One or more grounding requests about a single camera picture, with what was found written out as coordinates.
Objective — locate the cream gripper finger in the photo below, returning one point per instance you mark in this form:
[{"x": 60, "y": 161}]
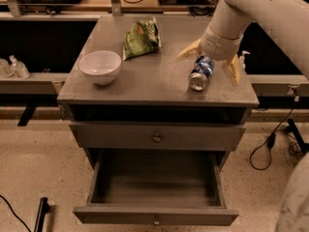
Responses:
[
  {"x": 231, "y": 69},
  {"x": 190, "y": 51}
]

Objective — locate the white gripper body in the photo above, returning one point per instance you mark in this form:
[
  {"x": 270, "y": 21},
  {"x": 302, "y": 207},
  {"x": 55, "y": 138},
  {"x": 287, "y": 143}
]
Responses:
[{"x": 218, "y": 47}]

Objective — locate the blue pepsi can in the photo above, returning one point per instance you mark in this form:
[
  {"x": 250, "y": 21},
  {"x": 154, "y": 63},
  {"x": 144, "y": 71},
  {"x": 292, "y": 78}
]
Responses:
[{"x": 201, "y": 73}]

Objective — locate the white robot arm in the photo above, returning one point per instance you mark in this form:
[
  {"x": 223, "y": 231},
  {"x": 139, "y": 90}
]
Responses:
[{"x": 287, "y": 23}]

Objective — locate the grey drawer cabinet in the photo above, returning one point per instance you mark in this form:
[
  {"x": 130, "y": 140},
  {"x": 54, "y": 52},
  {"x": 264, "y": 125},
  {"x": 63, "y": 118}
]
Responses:
[{"x": 154, "y": 88}]

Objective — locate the closed grey top drawer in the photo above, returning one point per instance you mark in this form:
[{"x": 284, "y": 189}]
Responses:
[{"x": 161, "y": 136}]

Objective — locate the open grey middle drawer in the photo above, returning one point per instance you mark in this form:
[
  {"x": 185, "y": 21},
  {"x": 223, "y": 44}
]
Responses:
[{"x": 156, "y": 187}]

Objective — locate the white pump bottle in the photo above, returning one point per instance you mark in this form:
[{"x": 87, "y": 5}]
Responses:
[{"x": 242, "y": 58}]

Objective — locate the green chip bag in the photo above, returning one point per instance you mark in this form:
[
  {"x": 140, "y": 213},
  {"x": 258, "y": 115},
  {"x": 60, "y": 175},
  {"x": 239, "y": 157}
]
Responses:
[{"x": 141, "y": 38}]

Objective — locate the white ceramic bowl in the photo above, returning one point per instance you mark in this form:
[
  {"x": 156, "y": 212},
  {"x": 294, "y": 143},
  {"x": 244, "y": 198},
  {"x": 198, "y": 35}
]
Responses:
[{"x": 101, "y": 67}]

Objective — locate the clear sanitizer bottle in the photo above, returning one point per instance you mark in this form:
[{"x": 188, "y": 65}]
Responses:
[{"x": 19, "y": 69}]

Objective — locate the clear plastic bottle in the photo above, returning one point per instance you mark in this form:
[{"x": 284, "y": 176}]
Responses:
[{"x": 5, "y": 68}]

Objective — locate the black floor stand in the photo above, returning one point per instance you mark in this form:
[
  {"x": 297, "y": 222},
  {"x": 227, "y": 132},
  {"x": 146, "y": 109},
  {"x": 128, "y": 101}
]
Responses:
[{"x": 42, "y": 211}]

